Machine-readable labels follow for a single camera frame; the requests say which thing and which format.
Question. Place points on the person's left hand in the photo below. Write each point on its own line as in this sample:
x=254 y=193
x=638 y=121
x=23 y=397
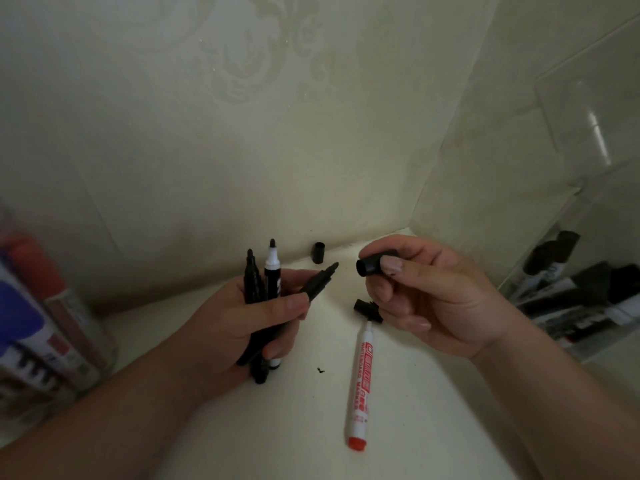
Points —
x=225 y=334

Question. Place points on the person's right hand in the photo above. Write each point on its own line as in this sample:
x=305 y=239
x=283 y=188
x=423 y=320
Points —
x=450 y=304

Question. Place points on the person's right little finger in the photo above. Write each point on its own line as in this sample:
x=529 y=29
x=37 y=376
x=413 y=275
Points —
x=412 y=325

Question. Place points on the person's right middle finger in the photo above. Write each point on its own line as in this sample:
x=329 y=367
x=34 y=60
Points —
x=382 y=288

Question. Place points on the person's left thumb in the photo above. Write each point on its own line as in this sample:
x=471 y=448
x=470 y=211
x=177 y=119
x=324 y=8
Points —
x=270 y=309

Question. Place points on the person's right thumb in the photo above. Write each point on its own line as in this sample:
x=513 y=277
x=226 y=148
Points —
x=407 y=268

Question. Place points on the black marker pen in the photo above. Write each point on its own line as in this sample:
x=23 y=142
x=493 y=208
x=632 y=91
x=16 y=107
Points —
x=249 y=279
x=257 y=289
x=315 y=285

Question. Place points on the black marker cap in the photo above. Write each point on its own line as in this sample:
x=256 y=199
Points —
x=318 y=252
x=366 y=309
x=369 y=266

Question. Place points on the white barrel black marker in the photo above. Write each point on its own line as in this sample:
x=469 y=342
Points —
x=272 y=274

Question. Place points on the person's right forearm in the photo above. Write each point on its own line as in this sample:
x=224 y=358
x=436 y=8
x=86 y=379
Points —
x=560 y=409

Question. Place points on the person's left forearm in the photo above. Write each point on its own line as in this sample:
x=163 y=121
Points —
x=100 y=414

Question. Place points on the white marker with red end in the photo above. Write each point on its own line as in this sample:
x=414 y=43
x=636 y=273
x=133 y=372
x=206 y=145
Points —
x=361 y=384

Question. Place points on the pile of black markers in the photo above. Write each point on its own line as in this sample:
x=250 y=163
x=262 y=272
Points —
x=575 y=294

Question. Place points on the clear acrylic box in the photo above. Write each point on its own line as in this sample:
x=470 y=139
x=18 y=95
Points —
x=580 y=274

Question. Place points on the clear round marker jar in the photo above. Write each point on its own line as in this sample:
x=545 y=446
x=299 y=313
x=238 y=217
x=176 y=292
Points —
x=55 y=324

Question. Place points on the red capped marker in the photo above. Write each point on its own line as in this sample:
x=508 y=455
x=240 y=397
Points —
x=45 y=284

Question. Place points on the blue capped marker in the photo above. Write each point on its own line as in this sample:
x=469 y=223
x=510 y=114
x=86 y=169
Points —
x=25 y=319

